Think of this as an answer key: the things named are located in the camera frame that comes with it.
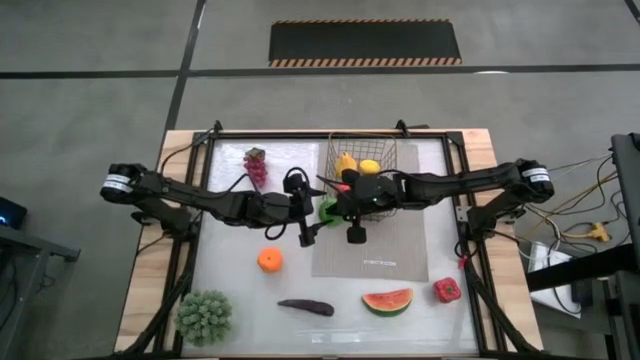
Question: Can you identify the black side table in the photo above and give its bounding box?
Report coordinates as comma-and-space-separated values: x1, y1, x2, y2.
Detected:
524, 243, 640, 360

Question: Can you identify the dark purple toy eggplant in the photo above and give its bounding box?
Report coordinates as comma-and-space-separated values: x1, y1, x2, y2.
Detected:
276, 298, 336, 318

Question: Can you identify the red toy bell pepper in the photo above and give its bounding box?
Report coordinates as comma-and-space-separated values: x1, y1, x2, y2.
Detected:
432, 277, 463, 305

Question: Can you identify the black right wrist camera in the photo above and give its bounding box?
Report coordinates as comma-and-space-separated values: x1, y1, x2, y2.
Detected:
346, 214, 368, 246

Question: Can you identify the green bushy toy plant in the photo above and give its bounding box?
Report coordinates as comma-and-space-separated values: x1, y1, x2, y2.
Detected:
175, 289, 234, 348

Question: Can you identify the toy watermelon slice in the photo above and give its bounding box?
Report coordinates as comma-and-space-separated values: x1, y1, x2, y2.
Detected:
361, 287, 415, 318

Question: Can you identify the green toy apple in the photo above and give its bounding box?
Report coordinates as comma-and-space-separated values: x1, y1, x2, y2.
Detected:
318, 197, 346, 226

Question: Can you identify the black hazard-striped floor mat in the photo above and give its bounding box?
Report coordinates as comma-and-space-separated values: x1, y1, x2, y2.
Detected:
268, 18, 464, 69

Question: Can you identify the grey woven placemat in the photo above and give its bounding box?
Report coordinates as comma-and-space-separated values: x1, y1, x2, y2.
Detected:
310, 142, 430, 283

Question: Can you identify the black device with blue light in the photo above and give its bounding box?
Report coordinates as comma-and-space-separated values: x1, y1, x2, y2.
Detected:
0, 195, 29, 231

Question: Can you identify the yellow toy pear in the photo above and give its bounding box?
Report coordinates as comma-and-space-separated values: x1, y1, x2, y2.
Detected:
334, 151, 359, 180

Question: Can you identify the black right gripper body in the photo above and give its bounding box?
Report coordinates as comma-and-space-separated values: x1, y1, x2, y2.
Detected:
339, 172, 404, 217

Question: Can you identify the black upright panel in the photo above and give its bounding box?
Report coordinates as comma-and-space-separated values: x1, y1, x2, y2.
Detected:
609, 132, 640, 251

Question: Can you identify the white glossy table sheet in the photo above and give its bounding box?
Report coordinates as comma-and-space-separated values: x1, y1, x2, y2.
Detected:
180, 138, 480, 357

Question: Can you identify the purple toy grape bunch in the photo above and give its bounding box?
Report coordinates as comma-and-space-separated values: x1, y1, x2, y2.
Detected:
242, 146, 269, 189

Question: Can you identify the wire mesh basket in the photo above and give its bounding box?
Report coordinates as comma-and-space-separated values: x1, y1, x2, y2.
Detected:
322, 131, 400, 223

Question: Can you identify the yellow power splitter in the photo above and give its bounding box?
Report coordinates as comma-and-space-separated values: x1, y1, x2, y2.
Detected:
563, 222, 612, 244

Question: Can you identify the orange toy orange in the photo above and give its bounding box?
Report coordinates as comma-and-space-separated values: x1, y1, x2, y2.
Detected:
257, 247, 285, 274

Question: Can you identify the dark grey side desk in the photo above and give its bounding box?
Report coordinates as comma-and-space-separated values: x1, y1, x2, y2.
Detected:
0, 222, 81, 360

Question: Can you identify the black metal table frame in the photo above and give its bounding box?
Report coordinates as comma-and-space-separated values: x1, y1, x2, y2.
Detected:
113, 119, 546, 360

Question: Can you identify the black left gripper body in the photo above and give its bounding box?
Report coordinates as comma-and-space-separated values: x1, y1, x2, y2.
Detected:
257, 191, 307, 225

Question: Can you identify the white paper sheet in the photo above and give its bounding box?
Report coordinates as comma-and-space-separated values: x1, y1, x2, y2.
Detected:
527, 241, 585, 320

